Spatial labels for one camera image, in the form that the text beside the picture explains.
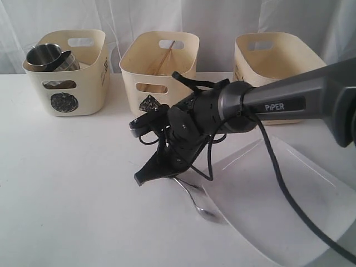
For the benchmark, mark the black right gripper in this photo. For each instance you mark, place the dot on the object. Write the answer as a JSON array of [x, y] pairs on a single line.
[[177, 157]]

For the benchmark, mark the steel spoon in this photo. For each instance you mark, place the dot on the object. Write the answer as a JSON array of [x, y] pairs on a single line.
[[200, 201]]

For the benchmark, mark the wooden chopstick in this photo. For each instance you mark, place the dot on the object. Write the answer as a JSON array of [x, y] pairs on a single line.
[[156, 71]]

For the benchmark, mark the steel bowl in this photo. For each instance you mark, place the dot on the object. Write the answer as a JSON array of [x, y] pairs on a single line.
[[56, 85]]

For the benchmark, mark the steel mug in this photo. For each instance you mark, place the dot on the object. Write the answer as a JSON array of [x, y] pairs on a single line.
[[42, 55], [67, 62]]

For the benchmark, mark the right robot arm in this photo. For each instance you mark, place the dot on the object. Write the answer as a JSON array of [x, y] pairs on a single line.
[[225, 107]]

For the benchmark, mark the white square plate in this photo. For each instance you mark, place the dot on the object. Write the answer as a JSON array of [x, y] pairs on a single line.
[[246, 192]]

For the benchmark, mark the cream bin with triangle mark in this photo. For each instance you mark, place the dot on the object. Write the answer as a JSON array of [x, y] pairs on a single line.
[[148, 64]]

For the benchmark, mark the cream bin with circle mark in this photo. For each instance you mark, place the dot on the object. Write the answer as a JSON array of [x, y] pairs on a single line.
[[92, 79]]

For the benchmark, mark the cream bin with square mark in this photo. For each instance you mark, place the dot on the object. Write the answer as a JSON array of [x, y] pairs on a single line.
[[263, 58]]

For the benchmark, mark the white curtain backdrop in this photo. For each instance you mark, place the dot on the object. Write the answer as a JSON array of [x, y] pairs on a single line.
[[327, 27]]

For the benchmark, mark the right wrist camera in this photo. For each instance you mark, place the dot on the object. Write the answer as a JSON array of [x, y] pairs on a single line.
[[153, 120]]

